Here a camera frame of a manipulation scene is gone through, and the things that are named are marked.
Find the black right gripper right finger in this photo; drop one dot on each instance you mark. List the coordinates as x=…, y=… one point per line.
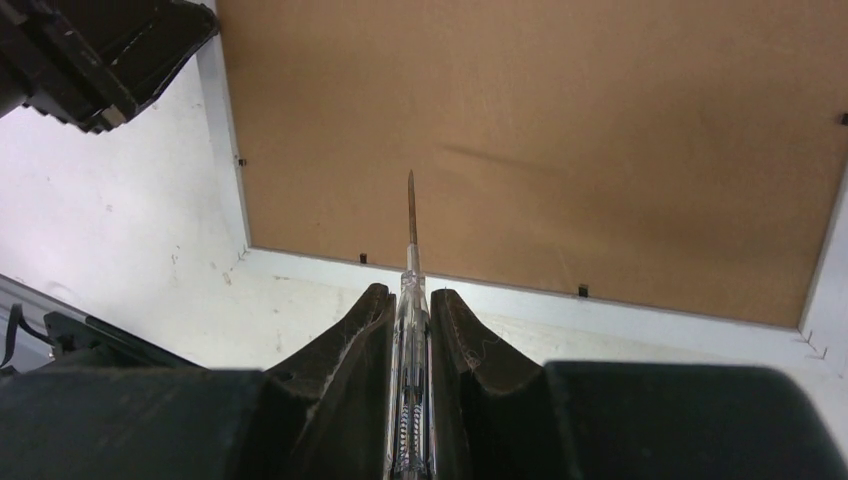
x=500, y=415

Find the white picture frame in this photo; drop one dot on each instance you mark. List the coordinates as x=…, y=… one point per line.
x=665, y=172

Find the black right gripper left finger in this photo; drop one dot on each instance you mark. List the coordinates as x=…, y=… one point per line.
x=84, y=422

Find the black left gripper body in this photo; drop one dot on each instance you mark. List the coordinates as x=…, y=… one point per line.
x=96, y=65

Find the clear handle screwdriver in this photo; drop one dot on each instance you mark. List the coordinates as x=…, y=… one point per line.
x=410, y=451

